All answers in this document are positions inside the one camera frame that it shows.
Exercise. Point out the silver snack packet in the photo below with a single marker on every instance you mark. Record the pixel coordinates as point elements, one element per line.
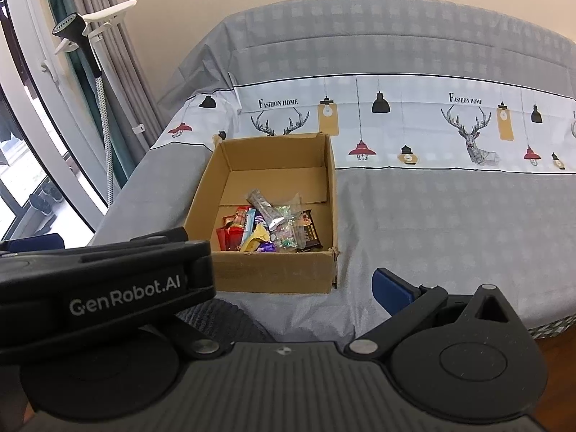
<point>265,207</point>

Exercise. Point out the purple snack packet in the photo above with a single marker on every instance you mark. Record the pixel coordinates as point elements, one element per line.
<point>268,247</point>

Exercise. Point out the brown snack packet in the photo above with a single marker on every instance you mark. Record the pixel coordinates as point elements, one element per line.
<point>309,231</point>

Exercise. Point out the red snack packet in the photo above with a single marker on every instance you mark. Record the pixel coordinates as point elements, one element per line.
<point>229,238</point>

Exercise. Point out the grey curtain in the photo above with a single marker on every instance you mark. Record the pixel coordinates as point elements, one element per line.
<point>130,76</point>

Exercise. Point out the blue snack packet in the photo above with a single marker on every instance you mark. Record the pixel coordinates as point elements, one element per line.
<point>249,225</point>

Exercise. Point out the cardboard box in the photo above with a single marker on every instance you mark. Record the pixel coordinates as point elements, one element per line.
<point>270,274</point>

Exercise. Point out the clear candy bag pink label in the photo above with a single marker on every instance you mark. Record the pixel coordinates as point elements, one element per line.
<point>285,231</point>

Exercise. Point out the dark grey knit cloth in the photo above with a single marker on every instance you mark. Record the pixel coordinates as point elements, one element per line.
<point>234,319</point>

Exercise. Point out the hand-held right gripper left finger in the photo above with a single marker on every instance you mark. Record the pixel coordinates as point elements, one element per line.
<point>198,339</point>

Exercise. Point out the white curtain clip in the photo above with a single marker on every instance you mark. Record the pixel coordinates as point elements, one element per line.
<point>138,128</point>

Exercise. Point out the printed grey bed sheet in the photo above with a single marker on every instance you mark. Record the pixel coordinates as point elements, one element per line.
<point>427,216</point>

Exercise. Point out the garment steamer stand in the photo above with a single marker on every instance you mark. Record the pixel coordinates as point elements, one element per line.
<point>67,27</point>

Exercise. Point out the orange snack packet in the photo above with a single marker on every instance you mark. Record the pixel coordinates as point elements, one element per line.
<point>236,218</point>

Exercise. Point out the white window frame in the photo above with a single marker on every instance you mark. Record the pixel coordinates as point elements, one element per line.
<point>27,54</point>

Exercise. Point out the yellow snack packet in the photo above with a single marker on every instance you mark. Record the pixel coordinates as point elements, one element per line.
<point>256,238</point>

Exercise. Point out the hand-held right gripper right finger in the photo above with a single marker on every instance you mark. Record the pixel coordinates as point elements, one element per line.
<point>391,290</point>

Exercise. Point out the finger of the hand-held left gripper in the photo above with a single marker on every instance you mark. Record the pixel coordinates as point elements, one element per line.
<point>36,243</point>
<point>157,236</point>

